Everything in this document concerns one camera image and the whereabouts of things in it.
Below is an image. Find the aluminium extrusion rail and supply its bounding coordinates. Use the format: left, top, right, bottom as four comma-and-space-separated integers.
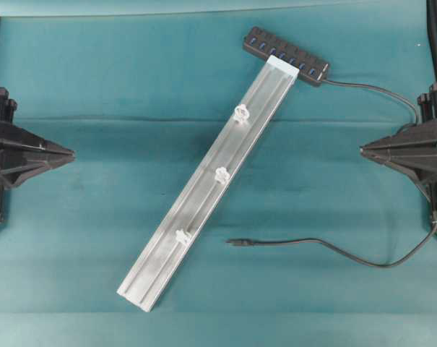
117, 56, 299, 312

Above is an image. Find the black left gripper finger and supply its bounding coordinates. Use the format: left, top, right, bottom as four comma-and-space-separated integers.
39, 138, 75, 156
17, 156, 75, 181

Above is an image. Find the black USB cable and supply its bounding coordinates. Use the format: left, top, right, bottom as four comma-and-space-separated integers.
226, 77, 437, 268

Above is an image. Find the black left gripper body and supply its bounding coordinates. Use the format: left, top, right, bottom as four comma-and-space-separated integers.
0, 87, 41, 188

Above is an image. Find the black USB hub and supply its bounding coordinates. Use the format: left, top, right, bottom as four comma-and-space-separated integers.
243, 26, 330, 86

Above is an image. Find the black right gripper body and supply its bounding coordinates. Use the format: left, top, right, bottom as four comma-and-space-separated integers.
412, 83, 437, 203

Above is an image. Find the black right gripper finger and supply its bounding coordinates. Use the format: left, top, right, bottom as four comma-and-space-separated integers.
360, 124, 437, 150
360, 148, 437, 181

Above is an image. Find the white zip-tie ring near hub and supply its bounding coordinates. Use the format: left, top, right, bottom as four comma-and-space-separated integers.
233, 105, 250, 124

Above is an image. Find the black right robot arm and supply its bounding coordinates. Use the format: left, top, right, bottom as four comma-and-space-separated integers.
360, 1, 437, 235

